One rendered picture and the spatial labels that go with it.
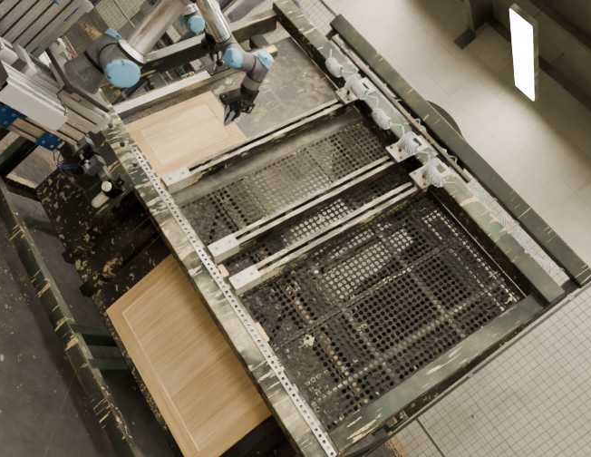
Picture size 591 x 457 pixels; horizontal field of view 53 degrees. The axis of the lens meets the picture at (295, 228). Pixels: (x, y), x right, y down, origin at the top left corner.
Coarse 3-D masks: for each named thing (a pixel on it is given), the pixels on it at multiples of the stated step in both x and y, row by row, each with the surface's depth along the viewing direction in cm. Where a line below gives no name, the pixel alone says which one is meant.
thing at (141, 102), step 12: (264, 48) 326; (204, 72) 313; (228, 72) 317; (180, 84) 307; (192, 84) 309; (204, 84) 314; (144, 96) 301; (156, 96) 302; (168, 96) 305; (120, 108) 296; (132, 108) 297; (144, 108) 302
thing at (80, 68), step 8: (80, 56) 220; (88, 56) 219; (64, 64) 220; (72, 64) 218; (80, 64) 218; (88, 64) 219; (96, 64) 219; (72, 72) 218; (80, 72) 218; (88, 72) 219; (96, 72) 220; (80, 80) 218; (88, 80) 220; (96, 80) 222; (88, 88) 221; (96, 88) 224
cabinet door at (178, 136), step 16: (208, 96) 307; (160, 112) 299; (176, 112) 300; (192, 112) 301; (208, 112) 302; (128, 128) 292; (144, 128) 293; (160, 128) 294; (176, 128) 295; (192, 128) 296; (208, 128) 297; (224, 128) 298; (144, 144) 288; (160, 144) 289; (176, 144) 290; (192, 144) 290; (208, 144) 291; (224, 144) 292; (160, 160) 284; (176, 160) 284; (192, 160) 285; (160, 176) 279
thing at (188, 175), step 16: (352, 80) 293; (352, 96) 303; (320, 112) 301; (336, 112) 306; (272, 128) 293; (288, 128) 294; (304, 128) 299; (240, 144) 286; (256, 144) 287; (272, 144) 294; (208, 160) 280; (224, 160) 281; (240, 160) 289; (176, 176) 273; (192, 176) 276
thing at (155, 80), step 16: (256, 48) 339; (160, 80) 318; (176, 80) 321; (336, 144) 309; (352, 144) 305; (384, 176) 297; (224, 192) 290; (256, 208) 280; (272, 240) 272; (416, 240) 284; (352, 256) 275; (304, 272) 263; (464, 288) 268; (304, 304) 262; (320, 304) 257; (496, 304) 263; (464, 320) 261; (336, 336) 250; (448, 336) 260; (352, 368) 245; (368, 384) 241
